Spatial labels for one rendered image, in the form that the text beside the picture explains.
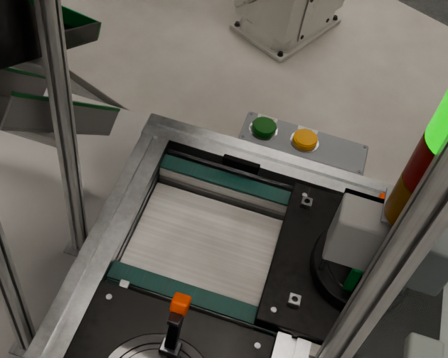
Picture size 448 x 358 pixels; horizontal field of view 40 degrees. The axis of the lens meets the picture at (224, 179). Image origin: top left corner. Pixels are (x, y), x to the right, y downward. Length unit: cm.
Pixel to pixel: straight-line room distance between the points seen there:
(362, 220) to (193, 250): 38
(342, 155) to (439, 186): 55
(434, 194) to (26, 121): 46
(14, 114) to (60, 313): 27
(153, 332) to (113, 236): 16
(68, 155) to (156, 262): 22
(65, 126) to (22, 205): 32
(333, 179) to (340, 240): 39
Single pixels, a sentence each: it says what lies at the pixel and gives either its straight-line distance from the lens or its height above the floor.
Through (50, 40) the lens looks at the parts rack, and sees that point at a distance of 66.
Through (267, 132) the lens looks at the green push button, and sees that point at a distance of 100.
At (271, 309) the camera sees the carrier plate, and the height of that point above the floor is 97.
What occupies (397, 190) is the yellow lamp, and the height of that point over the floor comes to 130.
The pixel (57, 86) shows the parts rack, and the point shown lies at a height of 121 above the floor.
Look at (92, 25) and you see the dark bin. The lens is 78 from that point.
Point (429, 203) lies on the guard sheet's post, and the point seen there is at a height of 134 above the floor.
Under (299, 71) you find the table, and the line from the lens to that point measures 130.
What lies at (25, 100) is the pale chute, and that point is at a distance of 72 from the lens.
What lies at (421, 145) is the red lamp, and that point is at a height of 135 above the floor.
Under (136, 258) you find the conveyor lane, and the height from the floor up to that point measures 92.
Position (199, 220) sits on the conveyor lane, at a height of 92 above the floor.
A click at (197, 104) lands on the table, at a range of 119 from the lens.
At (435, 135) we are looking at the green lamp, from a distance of 49.
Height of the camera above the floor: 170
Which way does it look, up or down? 52 degrees down
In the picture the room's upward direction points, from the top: 10 degrees clockwise
